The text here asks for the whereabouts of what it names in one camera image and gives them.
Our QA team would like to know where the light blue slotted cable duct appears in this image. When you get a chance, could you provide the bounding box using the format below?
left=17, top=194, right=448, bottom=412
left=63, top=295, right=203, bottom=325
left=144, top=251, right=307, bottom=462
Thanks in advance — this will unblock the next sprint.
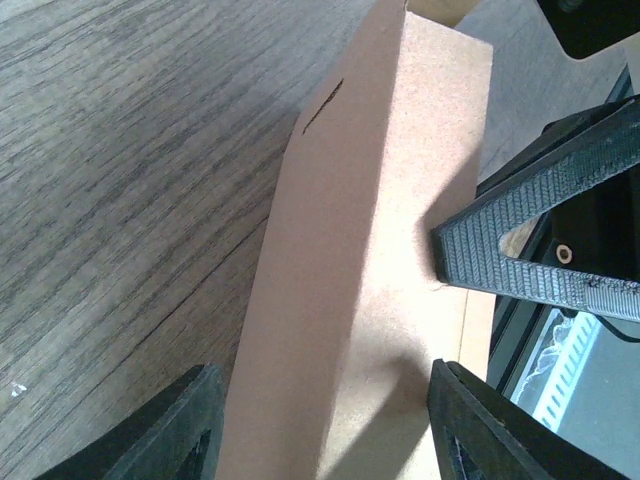
left=532, top=313, right=602, bottom=433

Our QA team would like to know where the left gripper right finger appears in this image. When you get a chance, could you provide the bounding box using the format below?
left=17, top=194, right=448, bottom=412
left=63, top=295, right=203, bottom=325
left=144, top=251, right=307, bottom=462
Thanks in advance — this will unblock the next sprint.
left=427, top=359, right=624, bottom=479

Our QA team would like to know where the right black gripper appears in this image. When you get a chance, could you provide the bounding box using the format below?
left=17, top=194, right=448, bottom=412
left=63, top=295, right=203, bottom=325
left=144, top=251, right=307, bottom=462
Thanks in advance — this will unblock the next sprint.
left=536, top=0, right=639, bottom=60

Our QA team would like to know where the brown cardboard box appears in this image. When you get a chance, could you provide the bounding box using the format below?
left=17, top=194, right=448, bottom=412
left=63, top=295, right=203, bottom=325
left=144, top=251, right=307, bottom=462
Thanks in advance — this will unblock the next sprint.
left=216, top=1, right=493, bottom=479

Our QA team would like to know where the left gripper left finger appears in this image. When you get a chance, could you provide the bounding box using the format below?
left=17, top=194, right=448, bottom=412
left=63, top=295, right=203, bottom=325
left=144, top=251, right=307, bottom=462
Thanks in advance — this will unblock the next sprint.
left=39, top=365, right=223, bottom=480

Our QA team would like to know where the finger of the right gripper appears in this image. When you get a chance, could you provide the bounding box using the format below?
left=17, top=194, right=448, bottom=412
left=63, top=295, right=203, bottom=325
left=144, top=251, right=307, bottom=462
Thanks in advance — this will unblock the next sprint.
left=431, top=97, right=639, bottom=321

